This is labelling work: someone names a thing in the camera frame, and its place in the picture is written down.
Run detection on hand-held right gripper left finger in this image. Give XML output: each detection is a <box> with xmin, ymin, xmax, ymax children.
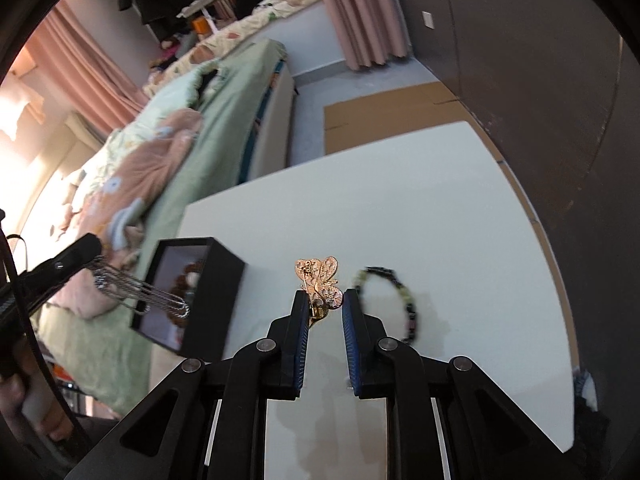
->
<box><xmin>62</xmin><ymin>290</ymin><xmax>313</xmax><ymax>480</ymax></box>

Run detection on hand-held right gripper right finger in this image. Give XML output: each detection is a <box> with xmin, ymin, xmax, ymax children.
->
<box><xmin>341</xmin><ymin>287</ymin><xmax>588</xmax><ymax>480</ymax></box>

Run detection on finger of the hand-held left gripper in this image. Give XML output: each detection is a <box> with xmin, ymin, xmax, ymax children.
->
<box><xmin>17</xmin><ymin>232</ymin><xmax>104</xmax><ymax>311</ymax></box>

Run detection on gold butterfly brooch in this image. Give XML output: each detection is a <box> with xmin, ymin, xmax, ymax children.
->
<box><xmin>293</xmin><ymin>255</ymin><xmax>347</xmax><ymax>322</ymax></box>

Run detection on dark green bead bracelet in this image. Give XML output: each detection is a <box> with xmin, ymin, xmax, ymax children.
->
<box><xmin>350</xmin><ymin>265</ymin><xmax>422</xmax><ymax>346</ymax></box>

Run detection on silver chain necklace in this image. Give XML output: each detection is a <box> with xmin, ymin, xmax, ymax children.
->
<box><xmin>91</xmin><ymin>255</ymin><xmax>192</xmax><ymax>319</ymax></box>

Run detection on black jewelry box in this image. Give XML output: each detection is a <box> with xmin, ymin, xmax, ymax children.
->
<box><xmin>129</xmin><ymin>236</ymin><xmax>247</xmax><ymax>360</ymax></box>

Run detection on brown bead bracelet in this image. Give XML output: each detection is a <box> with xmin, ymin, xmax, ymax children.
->
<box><xmin>169</xmin><ymin>259</ymin><xmax>202</xmax><ymax>319</ymax></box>

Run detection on person's left hand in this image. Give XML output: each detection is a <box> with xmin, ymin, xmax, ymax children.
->
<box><xmin>0</xmin><ymin>332</ymin><xmax>81</xmax><ymax>444</ymax></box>

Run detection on orange floral blanket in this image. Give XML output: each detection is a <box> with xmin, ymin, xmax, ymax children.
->
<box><xmin>49</xmin><ymin>106</ymin><xmax>207</xmax><ymax>322</ymax></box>

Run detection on white radiator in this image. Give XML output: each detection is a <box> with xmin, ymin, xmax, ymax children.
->
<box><xmin>64</xmin><ymin>111</ymin><xmax>109</xmax><ymax>152</ymax></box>

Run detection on white hanging cloth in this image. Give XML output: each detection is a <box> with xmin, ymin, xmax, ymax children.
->
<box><xmin>0</xmin><ymin>62</ymin><xmax>46</xmax><ymax>142</ymax></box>

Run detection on bed with green sheet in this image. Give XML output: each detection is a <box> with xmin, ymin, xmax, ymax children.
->
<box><xmin>37</xmin><ymin>37</ymin><xmax>302</xmax><ymax>413</ymax></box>

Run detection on pink curtain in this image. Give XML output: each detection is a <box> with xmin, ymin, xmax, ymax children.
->
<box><xmin>24</xmin><ymin>0</ymin><xmax>152</xmax><ymax>137</ymax></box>
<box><xmin>304</xmin><ymin>0</ymin><xmax>414</xmax><ymax>72</ymax></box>

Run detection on light green quilt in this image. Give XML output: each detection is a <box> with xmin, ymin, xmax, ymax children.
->
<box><xmin>106</xmin><ymin>56</ymin><xmax>227</xmax><ymax>132</ymax></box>

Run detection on flat brown cardboard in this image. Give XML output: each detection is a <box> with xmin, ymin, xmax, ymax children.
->
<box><xmin>323</xmin><ymin>81</ymin><xmax>583</xmax><ymax>376</ymax></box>

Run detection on white small rack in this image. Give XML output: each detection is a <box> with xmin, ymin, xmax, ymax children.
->
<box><xmin>176</xmin><ymin>0</ymin><xmax>237</xmax><ymax>32</ymax></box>

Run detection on floral comforter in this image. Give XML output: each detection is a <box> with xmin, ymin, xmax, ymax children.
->
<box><xmin>144</xmin><ymin>0</ymin><xmax>332</xmax><ymax>92</ymax></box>

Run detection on dark brown wardrobe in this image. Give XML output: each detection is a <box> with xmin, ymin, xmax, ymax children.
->
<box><xmin>385</xmin><ymin>0</ymin><xmax>628</xmax><ymax>376</ymax></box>

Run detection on black cable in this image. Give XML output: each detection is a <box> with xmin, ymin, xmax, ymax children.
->
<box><xmin>6</xmin><ymin>232</ymin><xmax>30</xmax><ymax>283</ymax></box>

